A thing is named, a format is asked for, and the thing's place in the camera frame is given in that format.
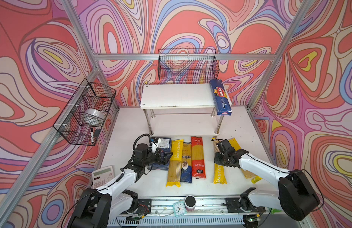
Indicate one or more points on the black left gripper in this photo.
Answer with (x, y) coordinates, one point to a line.
(164, 161)

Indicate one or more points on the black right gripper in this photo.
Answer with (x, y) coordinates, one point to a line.
(217, 160)

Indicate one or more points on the dark blue Barilla pasta box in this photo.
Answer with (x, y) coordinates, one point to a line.
(165, 145)

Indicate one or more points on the yellow pastatime spaghetti pack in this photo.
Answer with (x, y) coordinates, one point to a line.
(175, 164)
(219, 176)

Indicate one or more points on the blue Barilla spaghetti pack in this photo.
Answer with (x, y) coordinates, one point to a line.
(221, 101)

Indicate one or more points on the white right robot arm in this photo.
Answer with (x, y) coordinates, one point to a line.
(293, 193)

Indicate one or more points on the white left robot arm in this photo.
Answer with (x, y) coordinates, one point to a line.
(96, 206)

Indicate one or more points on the clear blue spaghetti pack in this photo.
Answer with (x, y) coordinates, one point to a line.
(186, 171)

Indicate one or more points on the red spaghetti pack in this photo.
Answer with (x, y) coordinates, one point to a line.
(197, 151)

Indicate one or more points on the yellow spaghetti pack far right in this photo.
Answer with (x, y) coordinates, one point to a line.
(247, 174)

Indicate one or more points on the black round speaker can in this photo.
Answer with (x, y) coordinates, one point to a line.
(190, 203)

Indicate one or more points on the white two-tier shelf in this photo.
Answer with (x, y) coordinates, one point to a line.
(180, 109)

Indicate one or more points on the teal alarm clock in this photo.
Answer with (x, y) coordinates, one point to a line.
(179, 209)

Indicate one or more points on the white calculator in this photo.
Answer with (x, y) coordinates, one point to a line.
(102, 176)

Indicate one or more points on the black marker pen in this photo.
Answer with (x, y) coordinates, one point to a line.
(92, 137)

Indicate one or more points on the silver tape roll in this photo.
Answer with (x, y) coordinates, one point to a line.
(95, 112)

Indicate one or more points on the black wire basket left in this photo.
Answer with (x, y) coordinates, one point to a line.
(73, 124)

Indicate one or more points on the black wire basket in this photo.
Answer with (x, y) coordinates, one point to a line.
(187, 65)
(73, 124)

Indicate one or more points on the black wire basket rear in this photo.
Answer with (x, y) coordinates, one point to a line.
(187, 65)

